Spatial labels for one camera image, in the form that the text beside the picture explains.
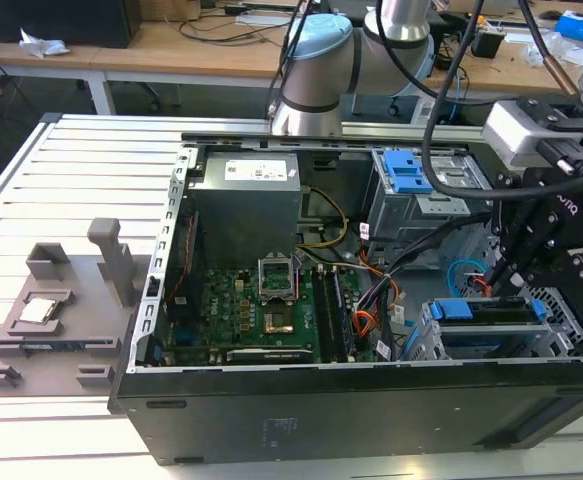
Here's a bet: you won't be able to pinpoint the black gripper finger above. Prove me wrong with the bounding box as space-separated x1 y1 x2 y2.
483 172 558 300
522 251 583 290

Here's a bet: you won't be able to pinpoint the red disk wire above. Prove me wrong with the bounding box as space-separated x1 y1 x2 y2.
463 272 495 297

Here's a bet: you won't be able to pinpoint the metal disk bay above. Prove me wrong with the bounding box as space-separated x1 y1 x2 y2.
419 294 583 362

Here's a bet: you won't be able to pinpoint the black RAM slot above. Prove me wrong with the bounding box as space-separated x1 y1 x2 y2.
313 267 340 364
331 269 358 362

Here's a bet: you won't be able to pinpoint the metal drive cage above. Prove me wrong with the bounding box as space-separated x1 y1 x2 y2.
369 147 497 247

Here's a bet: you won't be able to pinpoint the blue plastic drive latch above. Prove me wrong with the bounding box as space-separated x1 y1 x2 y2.
383 149 436 195

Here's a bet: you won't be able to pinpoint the clear plastic bag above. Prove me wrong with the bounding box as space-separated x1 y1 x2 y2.
520 32 583 69

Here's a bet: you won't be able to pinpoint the small black box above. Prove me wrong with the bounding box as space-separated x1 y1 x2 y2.
469 27 508 60

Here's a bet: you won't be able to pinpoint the CPU socket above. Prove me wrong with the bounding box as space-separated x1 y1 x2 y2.
263 301 298 337

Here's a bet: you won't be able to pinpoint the metal socket cover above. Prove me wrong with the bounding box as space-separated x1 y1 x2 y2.
256 256 298 304

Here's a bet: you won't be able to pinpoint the black open PC case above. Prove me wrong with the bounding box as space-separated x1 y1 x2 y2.
108 130 583 466

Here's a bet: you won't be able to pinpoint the grey power supply unit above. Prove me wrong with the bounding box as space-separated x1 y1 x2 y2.
187 152 303 254

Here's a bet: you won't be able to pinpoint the black graphics card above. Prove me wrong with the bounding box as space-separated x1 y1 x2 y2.
224 347 317 365

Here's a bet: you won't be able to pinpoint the green motherboard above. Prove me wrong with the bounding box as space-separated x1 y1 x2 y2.
163 264 372 365

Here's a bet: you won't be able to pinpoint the black case fan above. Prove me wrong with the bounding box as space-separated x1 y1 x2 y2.
166 210 205 322

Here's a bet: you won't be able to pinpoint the wooden desk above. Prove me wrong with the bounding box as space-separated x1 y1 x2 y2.
0 0 583 109

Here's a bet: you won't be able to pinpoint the grey parts rack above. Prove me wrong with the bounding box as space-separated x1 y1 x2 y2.
0 217 145 399

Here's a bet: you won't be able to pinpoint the dark RAM stick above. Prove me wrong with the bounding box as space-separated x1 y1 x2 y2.
20 339 116 352

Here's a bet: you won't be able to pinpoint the silver CPU chip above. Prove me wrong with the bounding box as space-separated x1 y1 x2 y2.
20 297 58 325

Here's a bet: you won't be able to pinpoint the black computer tower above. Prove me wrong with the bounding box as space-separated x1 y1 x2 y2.
0 0 141 50

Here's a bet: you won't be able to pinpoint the crumpled white paper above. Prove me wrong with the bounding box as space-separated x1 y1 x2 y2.
18 27 71 60

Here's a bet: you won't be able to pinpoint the blue disk wire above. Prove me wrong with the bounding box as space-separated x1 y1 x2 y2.
444 257 490 302

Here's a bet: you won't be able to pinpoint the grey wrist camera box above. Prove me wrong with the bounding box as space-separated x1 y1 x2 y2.
482 97 583 174

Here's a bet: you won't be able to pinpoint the thick black camera cable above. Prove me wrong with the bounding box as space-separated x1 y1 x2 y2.
419 0 583 200

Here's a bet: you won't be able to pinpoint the black cable bundle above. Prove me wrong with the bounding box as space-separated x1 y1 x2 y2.
355 209 495 362

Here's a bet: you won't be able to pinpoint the black cable with copper sleeve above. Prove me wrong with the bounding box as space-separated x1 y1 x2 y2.
516 0 581 97

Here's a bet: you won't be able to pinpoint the blue hanging cable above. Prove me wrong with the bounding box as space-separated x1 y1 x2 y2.
448 64 473 123

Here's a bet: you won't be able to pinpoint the yellow power wire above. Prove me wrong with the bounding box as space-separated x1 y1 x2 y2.
294 186 351 250

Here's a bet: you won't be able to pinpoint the orange wire bundle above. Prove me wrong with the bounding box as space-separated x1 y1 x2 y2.
352 277 403 337

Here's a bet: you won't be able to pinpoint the black arm base cables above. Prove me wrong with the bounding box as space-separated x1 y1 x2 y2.
264 0 311 120

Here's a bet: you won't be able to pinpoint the thin black desk cable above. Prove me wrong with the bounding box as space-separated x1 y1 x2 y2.
177 7 292 50

